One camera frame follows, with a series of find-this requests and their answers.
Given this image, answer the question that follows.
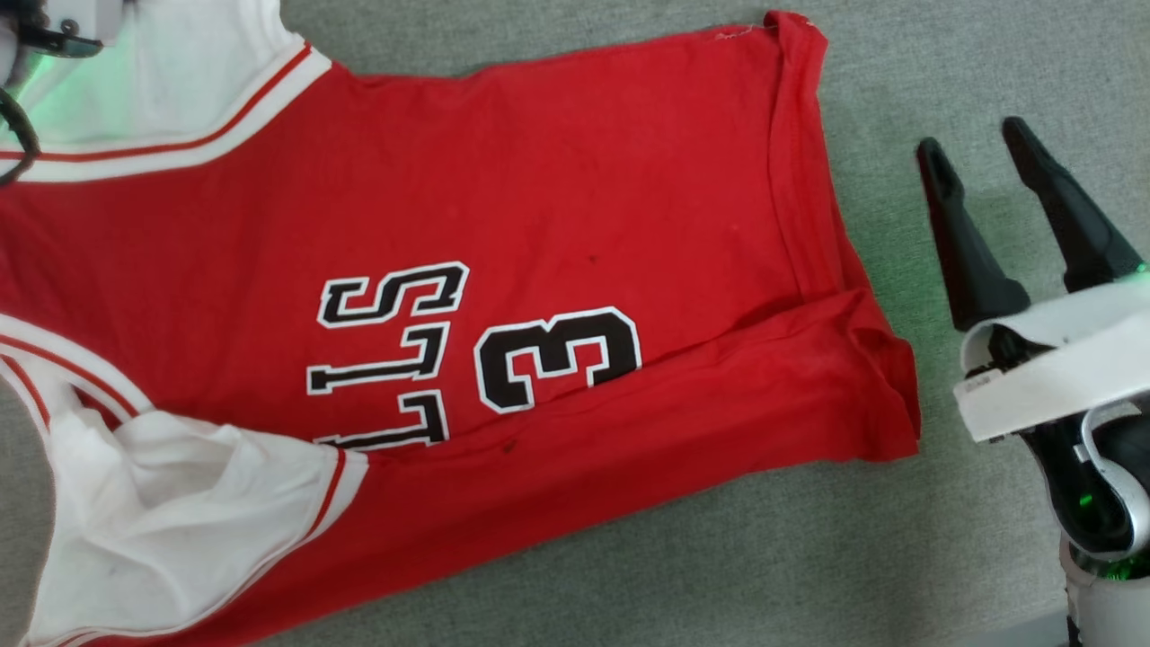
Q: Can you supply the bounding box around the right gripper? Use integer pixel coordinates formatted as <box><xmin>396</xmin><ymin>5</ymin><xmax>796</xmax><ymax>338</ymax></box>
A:
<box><xmin>954</xmin><ymin>274</ymin><xmax>1150</xmax><ymax>563</ymax></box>

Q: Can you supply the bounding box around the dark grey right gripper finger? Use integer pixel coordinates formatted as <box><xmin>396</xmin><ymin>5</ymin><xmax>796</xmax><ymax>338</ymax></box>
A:
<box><xmin>916</xmin><ymin>137</ymin><xmax>1032</xmax><ymax>332</ymax></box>
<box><xmin>1002</xmin><ymin>116</ymin><xmax>1147</xmax><ymax>294</ymax></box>

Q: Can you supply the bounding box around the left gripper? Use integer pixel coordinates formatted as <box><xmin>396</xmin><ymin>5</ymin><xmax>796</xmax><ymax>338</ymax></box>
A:
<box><xmin>0</xmin><ymin>0</ymin><xmax>122</xmax><ymax>59</ymax></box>

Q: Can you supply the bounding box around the red Bulls basketball jersey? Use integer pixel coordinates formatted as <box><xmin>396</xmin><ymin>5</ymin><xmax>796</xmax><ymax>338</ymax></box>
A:
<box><xmin>0</xmin><ymin>0</ymin><xmax>922</xmax><ymax>647</ymax></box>

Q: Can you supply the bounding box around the thin black cable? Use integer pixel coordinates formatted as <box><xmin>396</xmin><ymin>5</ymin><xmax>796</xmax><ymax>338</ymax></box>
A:
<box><xmin>0</xmin><ymin>85</ymin><xmax>41</xmax><ymax>188</ymax></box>

